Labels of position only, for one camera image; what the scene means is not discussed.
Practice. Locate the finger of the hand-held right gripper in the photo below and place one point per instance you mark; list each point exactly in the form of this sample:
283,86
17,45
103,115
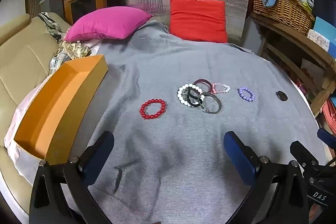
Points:
325,136
300,149

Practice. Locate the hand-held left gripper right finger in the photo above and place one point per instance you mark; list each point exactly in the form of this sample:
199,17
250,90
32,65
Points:
237,153

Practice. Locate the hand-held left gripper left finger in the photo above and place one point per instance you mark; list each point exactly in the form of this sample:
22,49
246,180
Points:
101,153

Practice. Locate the silver metal bangle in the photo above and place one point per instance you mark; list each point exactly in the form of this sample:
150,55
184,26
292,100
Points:
219,106

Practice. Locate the black round disc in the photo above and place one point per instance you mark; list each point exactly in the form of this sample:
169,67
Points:
281,96

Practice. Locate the orange cardboard box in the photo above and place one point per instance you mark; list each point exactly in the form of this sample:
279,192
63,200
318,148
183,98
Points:
52,108

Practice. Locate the pink bag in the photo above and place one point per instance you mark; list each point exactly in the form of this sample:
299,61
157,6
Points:
329,113

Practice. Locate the maroon bangle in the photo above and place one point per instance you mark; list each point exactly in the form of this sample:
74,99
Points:
200,80

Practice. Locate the pale pink bed sheet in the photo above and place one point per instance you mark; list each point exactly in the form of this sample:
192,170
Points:
18,119

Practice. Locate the patterned cloth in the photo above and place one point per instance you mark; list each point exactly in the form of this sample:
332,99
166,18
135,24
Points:
73,49

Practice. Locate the blue card box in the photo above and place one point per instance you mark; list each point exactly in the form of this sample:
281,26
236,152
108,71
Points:
324,27

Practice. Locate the wooden bench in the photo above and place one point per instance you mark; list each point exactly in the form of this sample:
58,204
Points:
288,32

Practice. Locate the grey blanket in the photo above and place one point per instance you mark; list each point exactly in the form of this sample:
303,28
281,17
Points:
168,61

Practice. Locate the beige leather sofa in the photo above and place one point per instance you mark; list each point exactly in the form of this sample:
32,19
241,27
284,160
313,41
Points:
21,56

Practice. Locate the wicker basket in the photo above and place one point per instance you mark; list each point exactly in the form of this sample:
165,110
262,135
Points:
286,12

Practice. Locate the pink pillow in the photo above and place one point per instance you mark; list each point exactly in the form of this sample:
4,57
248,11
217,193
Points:
105,23

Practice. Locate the red pillow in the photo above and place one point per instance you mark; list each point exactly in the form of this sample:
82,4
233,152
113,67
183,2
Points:
197,19

